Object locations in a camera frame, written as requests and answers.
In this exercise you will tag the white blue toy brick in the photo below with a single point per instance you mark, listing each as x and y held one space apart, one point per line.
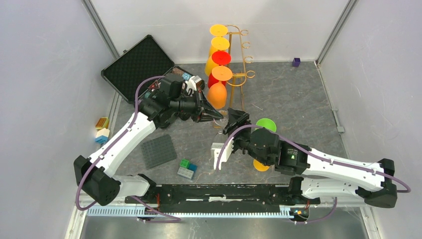
102 136

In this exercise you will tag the grey building baseplate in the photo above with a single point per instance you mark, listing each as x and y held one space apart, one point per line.
158 151

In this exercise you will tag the clear wine glass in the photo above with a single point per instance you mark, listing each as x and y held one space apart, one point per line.
219 125

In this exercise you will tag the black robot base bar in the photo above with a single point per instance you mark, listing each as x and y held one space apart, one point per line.
223 198

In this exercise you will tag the black poker chip case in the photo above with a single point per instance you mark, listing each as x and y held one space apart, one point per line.
136 68

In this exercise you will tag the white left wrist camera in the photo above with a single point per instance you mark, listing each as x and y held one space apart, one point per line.
194 84

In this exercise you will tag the orange plastic wine glass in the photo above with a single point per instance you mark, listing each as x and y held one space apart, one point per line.
217 93

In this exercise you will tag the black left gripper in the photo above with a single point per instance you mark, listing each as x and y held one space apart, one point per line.
203 112

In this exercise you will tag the gold wire wine glass rack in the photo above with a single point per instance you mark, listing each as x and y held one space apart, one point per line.
239 44

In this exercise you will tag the green grey blue bricks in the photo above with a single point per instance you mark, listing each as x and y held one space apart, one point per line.
186 169

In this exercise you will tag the red plastic wine glass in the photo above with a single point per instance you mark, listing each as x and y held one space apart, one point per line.
216 68

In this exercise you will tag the yellow orange toy brick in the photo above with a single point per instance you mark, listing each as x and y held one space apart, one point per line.
102 123

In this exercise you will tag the purple cube block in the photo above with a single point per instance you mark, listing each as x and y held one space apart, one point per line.
296 62

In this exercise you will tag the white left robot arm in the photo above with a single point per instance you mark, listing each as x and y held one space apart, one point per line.
96 175

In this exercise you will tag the yellow plastic wine glass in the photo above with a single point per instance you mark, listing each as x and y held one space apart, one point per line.
218 30
218 54
259 166

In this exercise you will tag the green plastic wine glass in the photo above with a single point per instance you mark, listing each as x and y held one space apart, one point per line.
267 124

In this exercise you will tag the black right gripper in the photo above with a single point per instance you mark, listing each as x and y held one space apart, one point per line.
236 117

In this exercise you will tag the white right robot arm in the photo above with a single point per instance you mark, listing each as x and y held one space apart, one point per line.
314 174

